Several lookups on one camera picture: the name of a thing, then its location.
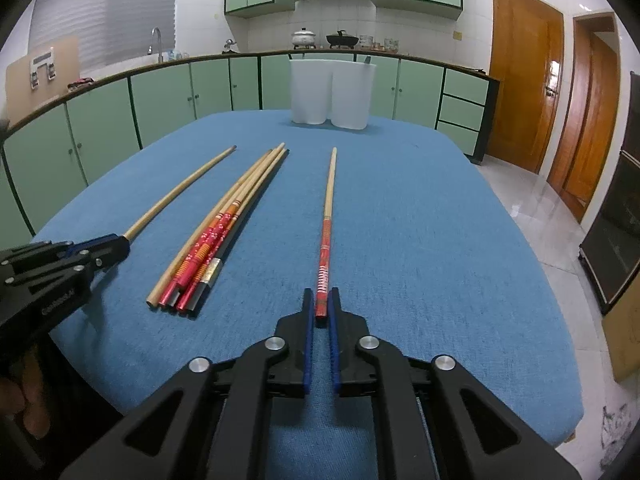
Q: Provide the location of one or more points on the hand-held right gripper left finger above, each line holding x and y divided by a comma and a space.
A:
307, 360

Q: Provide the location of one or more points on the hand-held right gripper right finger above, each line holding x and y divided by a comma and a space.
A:
334, 360

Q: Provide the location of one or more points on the glass jar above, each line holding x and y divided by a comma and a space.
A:
366, 42
391, 45

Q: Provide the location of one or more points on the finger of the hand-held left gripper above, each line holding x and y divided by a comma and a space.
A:
95, 244
112, 255

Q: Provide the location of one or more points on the cardboard sheet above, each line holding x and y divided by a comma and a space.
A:
67, 60

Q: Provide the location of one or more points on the brown chopsticks cup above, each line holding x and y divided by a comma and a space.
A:
214, 272

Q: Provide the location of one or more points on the cardboard box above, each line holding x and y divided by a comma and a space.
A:
627, 340

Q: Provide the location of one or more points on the black wok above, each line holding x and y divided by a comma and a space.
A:
342, 39

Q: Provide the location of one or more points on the green base kitchen cabinets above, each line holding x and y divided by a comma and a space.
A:
165, 100

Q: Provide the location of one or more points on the white cooking pot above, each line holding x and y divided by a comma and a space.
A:
303, 39

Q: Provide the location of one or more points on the white double utensil holder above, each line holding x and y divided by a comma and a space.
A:
310, 95

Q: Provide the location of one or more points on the grey window blinds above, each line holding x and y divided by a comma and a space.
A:
100, 10

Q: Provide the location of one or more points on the bundle of chopsticks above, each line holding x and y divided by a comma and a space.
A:
197, 255

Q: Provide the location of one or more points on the wooden door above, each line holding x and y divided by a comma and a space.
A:
520, 85
590, 125

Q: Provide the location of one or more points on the chrome faucet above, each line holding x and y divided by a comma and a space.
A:
159, 42

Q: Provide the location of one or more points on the blue tablecloth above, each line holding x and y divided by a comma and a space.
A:
425, 235

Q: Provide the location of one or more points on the clear plastic bottle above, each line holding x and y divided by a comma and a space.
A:
177, 54

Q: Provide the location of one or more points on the small metal kettle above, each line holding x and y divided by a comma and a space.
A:
230, 46

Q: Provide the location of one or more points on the plain wooden chopstick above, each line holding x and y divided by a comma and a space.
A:
180, 190
172, 274

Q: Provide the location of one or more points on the black glass cabinet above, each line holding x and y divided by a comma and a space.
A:
620, 220

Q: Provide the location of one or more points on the person's left hand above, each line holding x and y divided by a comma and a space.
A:
27, 405

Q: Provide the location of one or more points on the red cloth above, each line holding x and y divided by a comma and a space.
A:
81, 83

